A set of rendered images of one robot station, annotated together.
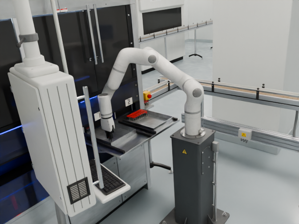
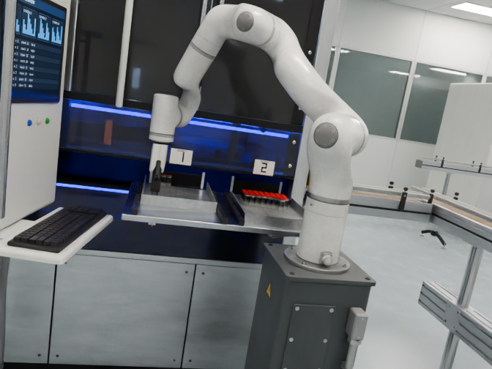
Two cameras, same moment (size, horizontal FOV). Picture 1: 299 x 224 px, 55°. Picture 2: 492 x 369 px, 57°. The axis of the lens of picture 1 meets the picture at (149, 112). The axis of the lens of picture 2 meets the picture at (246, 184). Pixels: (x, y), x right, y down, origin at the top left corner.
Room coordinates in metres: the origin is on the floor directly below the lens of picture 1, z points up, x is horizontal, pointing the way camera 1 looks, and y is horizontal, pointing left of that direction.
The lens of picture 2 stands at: (0.80, -0.86, 1.28)
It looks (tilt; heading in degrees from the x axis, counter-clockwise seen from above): 11 degrees down; 36
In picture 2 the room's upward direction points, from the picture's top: 9 degrees clockwise
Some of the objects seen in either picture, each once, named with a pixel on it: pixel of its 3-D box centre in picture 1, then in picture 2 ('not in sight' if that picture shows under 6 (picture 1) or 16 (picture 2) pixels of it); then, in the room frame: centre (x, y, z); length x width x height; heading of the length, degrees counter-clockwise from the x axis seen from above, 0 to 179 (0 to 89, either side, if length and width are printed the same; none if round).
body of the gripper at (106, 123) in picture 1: (107, 122); (159, 154); (1.86, 0.30, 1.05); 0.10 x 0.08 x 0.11; 48
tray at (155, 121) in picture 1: (147, 119); (270, 209); (2.18, 0.02, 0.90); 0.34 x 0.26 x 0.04; 48
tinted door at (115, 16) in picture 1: (114, 46); (263, 42); (2.26, 0.23, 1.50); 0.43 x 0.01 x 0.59; 138
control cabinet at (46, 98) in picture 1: (51, 134); (0, 90); (1.44, 0.55, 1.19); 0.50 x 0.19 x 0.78; 37
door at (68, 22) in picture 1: (64, 59); (145, 20); (1.93, 0.54, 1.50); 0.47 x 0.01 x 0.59; 138
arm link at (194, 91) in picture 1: (193, 97); (332, 157); (1.91, -0.32, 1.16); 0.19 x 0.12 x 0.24; 7
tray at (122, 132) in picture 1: (108, 132); (177, 192); (2.00, 0.33, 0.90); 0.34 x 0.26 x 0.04; 48
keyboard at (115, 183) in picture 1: (99, 174); (64, 225); (1.56, 0.35, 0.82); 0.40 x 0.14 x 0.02; 37
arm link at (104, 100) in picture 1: (104, 103); (165, 113); (1.87, 0.30, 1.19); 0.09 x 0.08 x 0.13; 7
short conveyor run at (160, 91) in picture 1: (153, 91); (361, 195); (2.83, -0.06, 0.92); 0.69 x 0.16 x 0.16; 138
